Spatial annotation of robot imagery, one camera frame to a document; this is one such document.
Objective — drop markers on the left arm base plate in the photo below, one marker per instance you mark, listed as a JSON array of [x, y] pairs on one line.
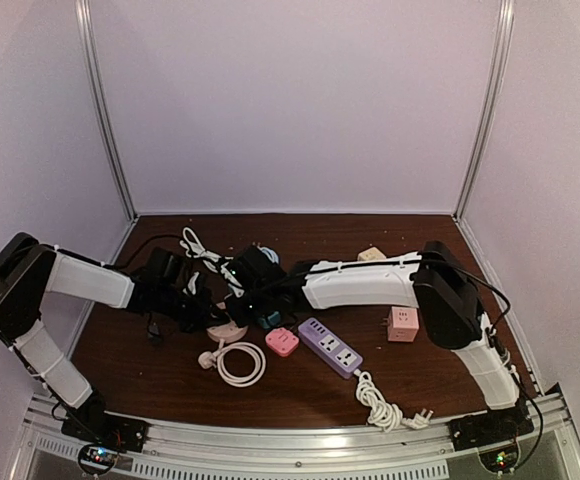
[[95, 425]]

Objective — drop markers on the left aluminium corner post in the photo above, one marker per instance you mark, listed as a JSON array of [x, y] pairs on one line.
[[87, 35]]

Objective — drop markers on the teal power strip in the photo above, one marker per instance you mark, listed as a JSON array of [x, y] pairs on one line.
[[270, 321]]

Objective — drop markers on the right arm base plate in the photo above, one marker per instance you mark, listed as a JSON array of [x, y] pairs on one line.
[[491, 427]]

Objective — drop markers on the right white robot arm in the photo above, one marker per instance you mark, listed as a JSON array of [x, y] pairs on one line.
[[431, 280]]

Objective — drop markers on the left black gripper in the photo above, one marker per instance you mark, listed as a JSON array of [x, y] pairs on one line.
[[204, 310]]

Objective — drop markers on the right aluminium corner post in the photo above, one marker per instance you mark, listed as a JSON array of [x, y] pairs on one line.
[[498, 65]]

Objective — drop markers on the small dark plug charger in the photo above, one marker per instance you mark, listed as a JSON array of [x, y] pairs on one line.
[[154, 334]]

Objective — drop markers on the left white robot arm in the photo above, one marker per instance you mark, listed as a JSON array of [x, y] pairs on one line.
[[29, 270]]

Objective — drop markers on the aluminium front rail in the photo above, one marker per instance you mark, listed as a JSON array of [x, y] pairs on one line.
[[186, 451]]

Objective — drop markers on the purple power strip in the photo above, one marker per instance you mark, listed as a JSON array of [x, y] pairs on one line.
[[336, 353]]

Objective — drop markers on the beige cube socket adapter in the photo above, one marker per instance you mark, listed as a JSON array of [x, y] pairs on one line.
[[371, 254]]

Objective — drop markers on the aluminium corner post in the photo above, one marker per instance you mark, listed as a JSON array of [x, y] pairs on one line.
[[498, 65], [87, 35]]

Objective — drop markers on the pink cube socket adapter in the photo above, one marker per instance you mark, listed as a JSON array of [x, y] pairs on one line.
[[402, 324]]

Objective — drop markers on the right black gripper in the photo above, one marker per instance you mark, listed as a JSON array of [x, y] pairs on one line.
[[238, 316]]

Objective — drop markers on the pink square plug adapter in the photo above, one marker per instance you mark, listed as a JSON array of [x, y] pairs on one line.
[[282, 342]]

